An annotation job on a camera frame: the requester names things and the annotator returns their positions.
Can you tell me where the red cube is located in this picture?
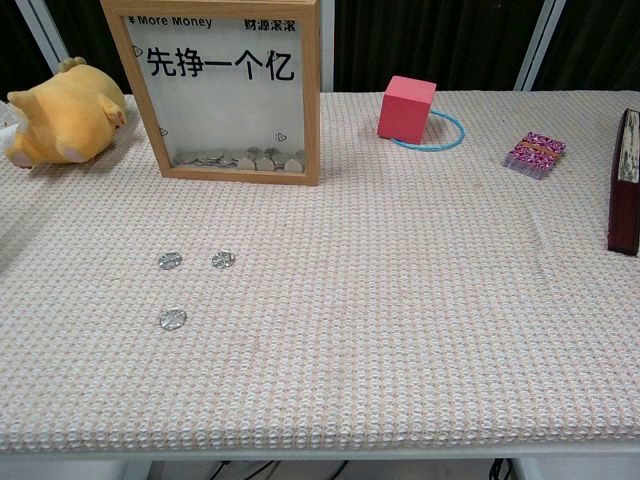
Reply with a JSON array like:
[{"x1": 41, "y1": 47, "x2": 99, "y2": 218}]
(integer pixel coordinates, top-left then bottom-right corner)
[{"x1": 376, "y1": 75, "x2": 438, "y2": 144}]

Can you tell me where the black cable bundle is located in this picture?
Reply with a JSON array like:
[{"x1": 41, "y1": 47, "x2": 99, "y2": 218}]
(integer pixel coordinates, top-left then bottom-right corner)
[
  {"x1": 487, "y1": 457, "x2": 514, "y2": 480},
  {"x1": 212, "y1": 458, "x2": 351, "y2": 480}
]

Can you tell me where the black pleated curtain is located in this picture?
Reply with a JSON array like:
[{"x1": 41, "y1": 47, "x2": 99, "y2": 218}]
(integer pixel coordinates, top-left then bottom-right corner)
[
  {"x1": 0, "y1": 0, "x2": 56, "y2": 99},
  {"x1": 47, "y1": 0, "x2": 132, "y2": 96},
  {"x1": 530, "y1": 0, "x2": 640, "y2": 92},
  {"x1": 333, "y1": 0, "x2": 546, "y2": 94}
]

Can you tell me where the beige woven tablecloth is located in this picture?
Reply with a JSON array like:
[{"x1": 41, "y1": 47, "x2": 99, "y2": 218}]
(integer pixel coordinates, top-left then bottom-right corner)
[{"x1": 0, "y1": 89, "x2": 640, "y2": 454}]

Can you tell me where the purple patterned card deck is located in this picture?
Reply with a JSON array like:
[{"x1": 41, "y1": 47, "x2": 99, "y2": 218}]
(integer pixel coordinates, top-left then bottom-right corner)
[{"x1": 503, "y1": 129, "x2": 568, "y2": 180}]

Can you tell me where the blue ring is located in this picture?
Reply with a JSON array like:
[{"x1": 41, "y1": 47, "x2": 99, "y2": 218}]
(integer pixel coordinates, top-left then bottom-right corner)
[{"x1": 389, "y1": 108, "x2": 466, "y2": 151}]

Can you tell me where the yellow plush toy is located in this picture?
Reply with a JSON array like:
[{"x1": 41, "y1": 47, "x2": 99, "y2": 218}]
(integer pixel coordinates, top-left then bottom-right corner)
[{"x1": 3, "y1": 56, "x2": 129, "y2": 168}]

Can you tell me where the white metal frame post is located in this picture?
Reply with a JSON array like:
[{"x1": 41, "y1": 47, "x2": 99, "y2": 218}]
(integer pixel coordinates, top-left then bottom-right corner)
[
  {"x1": 22, "y1": 0, "x2": 74, "y2": 69},
  {"x1": 317, "y1": 0, "x2": 335, "y2": 94},
  {"x1": 513, "y1": 0, "x2": 569, "y2": 92}
]

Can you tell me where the wooden frame coin bank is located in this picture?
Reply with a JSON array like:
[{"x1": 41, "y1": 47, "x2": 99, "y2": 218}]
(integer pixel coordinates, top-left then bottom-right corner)
[{"x1": 99, "y1": 0, "x2": 321, "y2": 187}]

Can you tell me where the silver coin heap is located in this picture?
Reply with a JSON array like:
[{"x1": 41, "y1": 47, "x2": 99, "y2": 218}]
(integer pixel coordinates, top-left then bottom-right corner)
[{"x1": 172, "y1": 146, "x2": 305, "y2": 173}]

